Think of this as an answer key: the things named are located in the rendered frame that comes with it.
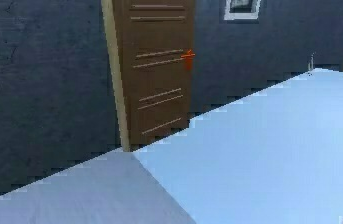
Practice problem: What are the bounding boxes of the white framed wall picture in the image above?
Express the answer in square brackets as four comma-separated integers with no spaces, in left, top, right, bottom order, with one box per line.
[223,0,262,22]

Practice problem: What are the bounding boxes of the brown room door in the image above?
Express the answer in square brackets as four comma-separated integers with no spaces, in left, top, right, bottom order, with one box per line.
[111,0,197,151]

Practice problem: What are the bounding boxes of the orange door handle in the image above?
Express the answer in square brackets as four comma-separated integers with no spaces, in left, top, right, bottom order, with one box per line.
[180,49,196,72]

